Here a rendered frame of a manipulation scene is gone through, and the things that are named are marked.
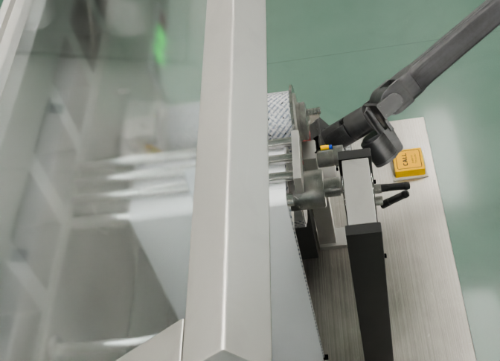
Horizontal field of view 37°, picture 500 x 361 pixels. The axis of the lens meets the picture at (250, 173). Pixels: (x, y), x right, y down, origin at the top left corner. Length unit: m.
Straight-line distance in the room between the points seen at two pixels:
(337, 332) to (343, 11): 2.46
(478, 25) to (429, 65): 0.13
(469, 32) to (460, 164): 1.45
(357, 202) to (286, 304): 0.32
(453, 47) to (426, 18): 2.10
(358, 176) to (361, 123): 0.44
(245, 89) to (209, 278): 0.13
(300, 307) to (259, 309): 0.99
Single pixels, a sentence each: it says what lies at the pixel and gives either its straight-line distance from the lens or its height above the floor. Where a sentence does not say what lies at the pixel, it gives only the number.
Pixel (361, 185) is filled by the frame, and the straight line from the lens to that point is 1.10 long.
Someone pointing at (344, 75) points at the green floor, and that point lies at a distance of 3.46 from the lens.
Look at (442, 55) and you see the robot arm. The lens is 1.62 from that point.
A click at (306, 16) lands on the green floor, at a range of 3.84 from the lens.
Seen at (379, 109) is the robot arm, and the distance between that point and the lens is 1.55.
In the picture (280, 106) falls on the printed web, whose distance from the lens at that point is 1.43.
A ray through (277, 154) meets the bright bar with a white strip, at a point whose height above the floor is 1.44.
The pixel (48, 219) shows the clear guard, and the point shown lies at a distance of 0.63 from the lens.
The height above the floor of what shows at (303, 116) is 1.28.
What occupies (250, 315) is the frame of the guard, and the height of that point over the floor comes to 1.99.
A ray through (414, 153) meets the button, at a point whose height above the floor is 0.92.
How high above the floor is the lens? 2.28
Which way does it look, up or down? 47 degrees down
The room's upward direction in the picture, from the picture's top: 16 degrees counter-clockwise
